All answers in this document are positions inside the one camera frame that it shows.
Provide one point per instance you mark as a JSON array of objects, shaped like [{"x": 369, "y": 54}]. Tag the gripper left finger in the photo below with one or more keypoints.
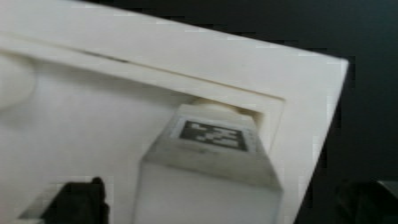
[{"x": 70, "y": 205}]

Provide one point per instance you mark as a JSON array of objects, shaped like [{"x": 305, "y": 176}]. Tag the white square tabletop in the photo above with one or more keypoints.
[{"x": 102, "y": 68}]

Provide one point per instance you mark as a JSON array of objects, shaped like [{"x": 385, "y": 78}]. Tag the white leg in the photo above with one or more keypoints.
[{"x": 209, "y": 183}]

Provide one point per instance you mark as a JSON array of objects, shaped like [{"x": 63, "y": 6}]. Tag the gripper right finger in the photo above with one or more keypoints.
[{"x": 367, "y": 202}]

